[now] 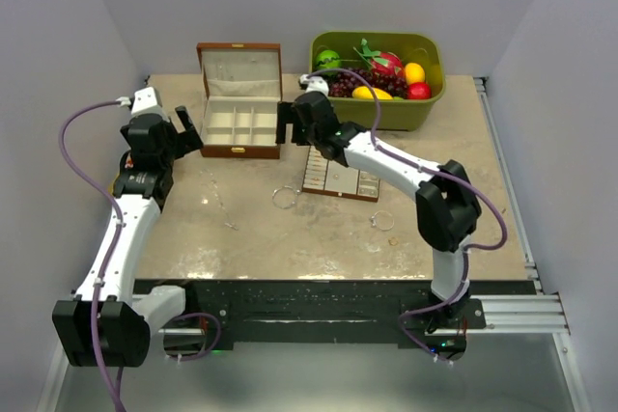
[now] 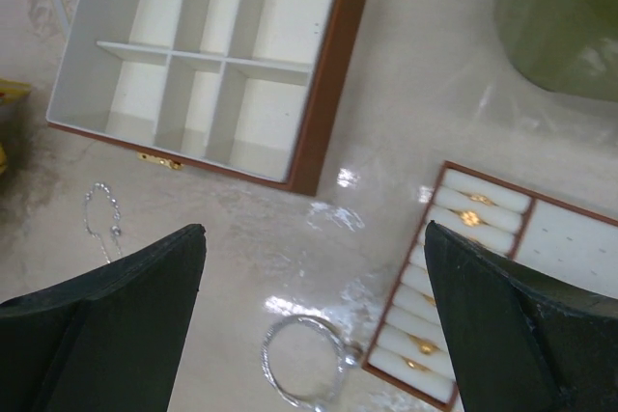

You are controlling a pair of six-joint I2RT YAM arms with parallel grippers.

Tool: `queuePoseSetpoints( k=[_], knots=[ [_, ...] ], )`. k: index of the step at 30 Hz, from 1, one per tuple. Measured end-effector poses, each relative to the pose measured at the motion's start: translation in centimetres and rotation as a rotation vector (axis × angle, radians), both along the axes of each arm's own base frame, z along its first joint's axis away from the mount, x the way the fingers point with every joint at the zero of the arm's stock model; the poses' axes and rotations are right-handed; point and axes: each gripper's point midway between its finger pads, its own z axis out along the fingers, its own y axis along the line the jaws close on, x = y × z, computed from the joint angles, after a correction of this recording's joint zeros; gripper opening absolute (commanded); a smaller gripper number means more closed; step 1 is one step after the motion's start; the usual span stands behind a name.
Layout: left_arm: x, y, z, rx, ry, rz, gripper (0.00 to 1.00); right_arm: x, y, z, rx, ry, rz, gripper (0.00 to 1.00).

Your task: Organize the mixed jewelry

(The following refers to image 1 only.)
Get brown jewelry box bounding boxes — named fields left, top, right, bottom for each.
left=196, top=42, right=283, bottom=159

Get silver pearl bangle bracelet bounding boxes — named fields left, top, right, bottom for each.
left=270, top=184, right=301, bottom=211

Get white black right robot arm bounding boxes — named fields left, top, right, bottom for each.
left=276, top=91, right=481, bottom=328

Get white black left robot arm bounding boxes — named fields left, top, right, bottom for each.
left=52, top=106, right=203, bottom=368

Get yellow potato chips bag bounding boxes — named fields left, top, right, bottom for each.
left=119, top=151, right=133, bottom=172

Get purple toy grapes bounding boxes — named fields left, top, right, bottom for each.
left=325, top=69, right=408, bottom=98

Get yellow toy mango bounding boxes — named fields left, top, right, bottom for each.
left=351, top=86, right=393, bottom=100

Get green toy melon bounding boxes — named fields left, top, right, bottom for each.
left=314, top=49, right=342, bottom=76

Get green plastic fruit bin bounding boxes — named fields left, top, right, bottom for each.
left=311, top=31, right=445, bottom=131

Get pink toy dragon fruit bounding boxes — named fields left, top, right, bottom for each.
left=353, top=39, right=405, bottom=77

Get red toy apple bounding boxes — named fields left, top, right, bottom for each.
left=407, top=82, right=432, bottom=100

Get yellow orange toy lemon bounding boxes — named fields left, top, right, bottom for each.
left=404, top=62, right=426, bottom=85

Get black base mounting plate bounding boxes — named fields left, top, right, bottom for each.
left=164, top=280, right=486, bottom=360

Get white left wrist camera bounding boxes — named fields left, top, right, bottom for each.
left=130, top=87, right=170, bottom=122

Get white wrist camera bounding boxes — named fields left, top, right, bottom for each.
left=298, top=74, right=329, bottom=96
left=130, top=87, right=170, bottom=122

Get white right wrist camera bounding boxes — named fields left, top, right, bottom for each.
left=298, top=74, right=329, bottom=96

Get silver chain necklace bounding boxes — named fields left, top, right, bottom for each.
left=200, top=168, right=239, bottom=232

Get brown ring earring tray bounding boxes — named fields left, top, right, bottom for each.
left=301, top=147, right=380, bottom=203

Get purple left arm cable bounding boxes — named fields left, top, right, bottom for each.
left=58, top=98, right=133, bottom=412

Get aluminium frame rail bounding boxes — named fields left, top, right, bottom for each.
left=473, top=77, right=570, bottom=335

